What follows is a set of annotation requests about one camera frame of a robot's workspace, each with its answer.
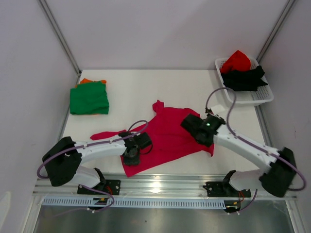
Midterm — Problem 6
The pink t shirt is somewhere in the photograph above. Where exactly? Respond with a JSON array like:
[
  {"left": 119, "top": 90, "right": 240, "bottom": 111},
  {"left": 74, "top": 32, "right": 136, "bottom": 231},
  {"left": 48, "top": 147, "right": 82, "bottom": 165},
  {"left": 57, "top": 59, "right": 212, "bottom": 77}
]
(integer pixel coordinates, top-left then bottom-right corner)
[{"left": 90, "top": 99, "right": 215, "bottom": 178}]

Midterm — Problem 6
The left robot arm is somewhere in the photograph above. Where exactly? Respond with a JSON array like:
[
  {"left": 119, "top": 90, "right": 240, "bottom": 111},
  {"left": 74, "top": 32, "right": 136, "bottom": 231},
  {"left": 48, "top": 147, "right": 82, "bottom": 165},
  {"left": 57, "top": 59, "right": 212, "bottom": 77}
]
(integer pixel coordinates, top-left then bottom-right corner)
[{"left": 42, "top": 132, "right": 153, "bottom": 194}]

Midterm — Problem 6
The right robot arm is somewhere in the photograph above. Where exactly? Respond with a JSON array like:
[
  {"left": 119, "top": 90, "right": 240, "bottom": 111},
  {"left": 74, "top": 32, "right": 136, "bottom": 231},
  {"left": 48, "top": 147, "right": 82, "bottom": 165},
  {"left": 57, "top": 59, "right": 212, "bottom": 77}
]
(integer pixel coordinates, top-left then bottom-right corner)
[{"left": 181, "top": 114, "right": 297, "bottom": 198}]

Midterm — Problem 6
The black t shirt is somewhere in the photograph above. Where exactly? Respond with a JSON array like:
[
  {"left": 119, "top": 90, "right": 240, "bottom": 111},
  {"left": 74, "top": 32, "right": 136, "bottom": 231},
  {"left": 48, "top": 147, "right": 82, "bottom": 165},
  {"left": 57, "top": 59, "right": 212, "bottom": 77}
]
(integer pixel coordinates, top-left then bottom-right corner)
[{"left": 221, "top": 66, "right": 268, "bottom": 92}]

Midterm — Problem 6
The green folded t shirt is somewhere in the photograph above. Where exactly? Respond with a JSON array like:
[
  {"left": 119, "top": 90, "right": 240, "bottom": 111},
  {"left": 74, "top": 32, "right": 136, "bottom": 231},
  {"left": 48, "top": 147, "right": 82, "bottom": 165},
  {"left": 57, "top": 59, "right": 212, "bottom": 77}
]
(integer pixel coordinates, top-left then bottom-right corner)
[{"left": 69, "top": 82, "right": 109, "bottom": 115}]

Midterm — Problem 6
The red t shirt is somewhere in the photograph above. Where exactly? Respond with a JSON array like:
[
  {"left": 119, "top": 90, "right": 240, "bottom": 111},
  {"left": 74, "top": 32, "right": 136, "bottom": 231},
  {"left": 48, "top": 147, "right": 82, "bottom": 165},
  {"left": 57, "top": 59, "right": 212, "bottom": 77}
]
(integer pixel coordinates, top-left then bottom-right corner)
[{"left": 220, "top": 50, "right": 251, "bottom": 73}]

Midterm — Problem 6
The orange folded t shirt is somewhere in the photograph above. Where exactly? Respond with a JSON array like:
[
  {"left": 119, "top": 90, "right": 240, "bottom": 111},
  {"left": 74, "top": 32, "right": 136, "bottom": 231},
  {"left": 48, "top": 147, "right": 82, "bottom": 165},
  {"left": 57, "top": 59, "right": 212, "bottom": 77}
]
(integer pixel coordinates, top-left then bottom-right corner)
[{"left": 75, "top": 78, "right": 107, "bottom": 88}]

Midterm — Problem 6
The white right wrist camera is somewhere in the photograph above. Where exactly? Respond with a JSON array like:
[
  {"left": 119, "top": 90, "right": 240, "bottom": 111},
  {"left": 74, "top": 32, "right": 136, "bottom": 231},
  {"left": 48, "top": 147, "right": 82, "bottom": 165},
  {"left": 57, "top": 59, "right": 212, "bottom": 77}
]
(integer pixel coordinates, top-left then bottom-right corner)
[{"left": 210, "top": 104, "right": 225, "bottom": 115}]

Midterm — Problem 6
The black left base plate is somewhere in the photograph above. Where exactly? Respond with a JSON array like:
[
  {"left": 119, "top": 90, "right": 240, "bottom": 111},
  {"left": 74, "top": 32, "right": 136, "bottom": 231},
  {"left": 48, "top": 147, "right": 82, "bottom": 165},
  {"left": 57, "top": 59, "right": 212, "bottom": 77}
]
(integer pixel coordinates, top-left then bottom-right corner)
[{"left": 77, "top": 180, "right": 121, "bottom": 196}]

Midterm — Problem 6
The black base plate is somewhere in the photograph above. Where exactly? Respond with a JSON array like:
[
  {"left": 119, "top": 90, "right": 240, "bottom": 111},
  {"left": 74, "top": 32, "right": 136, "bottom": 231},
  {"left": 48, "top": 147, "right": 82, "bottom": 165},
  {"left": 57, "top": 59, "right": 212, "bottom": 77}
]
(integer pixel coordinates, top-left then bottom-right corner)
[
  {"left": 77, "top": 180, "right": 121, "bottom": 196},
  {"left": 203, "top": 182, "right": 251, "bottom": 198}
]

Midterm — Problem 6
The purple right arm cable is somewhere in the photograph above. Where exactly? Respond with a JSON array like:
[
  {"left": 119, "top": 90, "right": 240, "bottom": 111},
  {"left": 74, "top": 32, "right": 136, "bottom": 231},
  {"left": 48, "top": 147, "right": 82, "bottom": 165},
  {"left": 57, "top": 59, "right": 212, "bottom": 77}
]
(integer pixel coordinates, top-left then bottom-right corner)
[{"left": 205, "top": 87, "right": 307, "bottom": 216}]

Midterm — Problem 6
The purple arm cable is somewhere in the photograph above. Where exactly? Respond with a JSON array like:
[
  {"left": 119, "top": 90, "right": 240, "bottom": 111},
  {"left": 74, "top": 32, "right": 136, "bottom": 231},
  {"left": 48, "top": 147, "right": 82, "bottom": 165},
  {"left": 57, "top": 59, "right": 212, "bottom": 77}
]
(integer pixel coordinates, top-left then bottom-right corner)
[
  {"left": 36, "top": 120, "right": 149, "bottom": 216},
  {"left": 205, "top": 87, "right": 307, "bottom": 216}
]

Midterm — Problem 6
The aluminium front rail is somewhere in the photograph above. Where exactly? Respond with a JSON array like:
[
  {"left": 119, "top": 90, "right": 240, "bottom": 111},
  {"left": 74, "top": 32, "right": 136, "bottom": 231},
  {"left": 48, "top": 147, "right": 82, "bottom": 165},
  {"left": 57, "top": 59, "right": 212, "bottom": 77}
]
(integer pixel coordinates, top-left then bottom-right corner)
[{"left": 33, "top": 173, "right": 298, "bottom": 201}]

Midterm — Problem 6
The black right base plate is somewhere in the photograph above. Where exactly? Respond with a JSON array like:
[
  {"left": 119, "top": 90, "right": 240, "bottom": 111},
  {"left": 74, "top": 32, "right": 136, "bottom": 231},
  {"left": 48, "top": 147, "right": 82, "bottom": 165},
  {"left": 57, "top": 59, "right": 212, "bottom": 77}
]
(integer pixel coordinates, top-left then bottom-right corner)
[{"left": 203, "top": 182, "right": 251, "bottom": 198}]

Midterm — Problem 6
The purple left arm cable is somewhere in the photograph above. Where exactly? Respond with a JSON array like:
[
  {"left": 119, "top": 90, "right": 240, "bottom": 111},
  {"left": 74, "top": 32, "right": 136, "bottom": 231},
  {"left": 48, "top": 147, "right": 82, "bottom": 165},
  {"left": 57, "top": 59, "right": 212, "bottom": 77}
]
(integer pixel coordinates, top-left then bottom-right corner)
[{"left": 36, "top": 120, "right": 149, "bottom": 216}]

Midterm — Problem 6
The white slotted cable duct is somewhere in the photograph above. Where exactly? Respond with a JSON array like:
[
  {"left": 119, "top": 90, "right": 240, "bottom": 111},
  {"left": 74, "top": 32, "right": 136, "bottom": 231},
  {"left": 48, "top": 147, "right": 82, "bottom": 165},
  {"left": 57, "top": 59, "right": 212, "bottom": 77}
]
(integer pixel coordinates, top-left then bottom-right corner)
[{"left": 42, "top": 197, "right": 226, "bottom": 210}]

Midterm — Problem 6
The right aluminium corner post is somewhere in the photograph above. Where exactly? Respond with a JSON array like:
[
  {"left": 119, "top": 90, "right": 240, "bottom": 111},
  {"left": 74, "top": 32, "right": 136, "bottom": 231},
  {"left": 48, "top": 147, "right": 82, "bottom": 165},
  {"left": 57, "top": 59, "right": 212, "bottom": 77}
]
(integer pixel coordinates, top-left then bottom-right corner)
[{"left": 256, "top": 0, "right": 298, "bottom": 63}]

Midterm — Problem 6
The aluminium corner post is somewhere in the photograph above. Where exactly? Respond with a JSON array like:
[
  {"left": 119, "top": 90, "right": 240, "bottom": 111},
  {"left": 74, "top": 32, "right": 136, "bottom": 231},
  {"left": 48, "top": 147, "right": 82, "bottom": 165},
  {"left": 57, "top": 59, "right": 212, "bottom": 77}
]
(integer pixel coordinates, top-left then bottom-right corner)
[
  {"left": 256, "top": 0, "right": 298, "bottom": 63},
  {"left": 37, "top": 0, "right": 82, "bottom": 76}
]

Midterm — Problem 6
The left aluminium corner post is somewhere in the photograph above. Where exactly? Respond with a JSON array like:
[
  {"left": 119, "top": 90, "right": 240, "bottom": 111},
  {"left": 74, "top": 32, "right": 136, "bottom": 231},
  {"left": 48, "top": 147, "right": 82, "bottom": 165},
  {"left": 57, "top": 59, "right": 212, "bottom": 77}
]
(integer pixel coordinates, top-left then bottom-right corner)
[{"left": 37, "top": 0, "right": 82, "bottom": 76}]

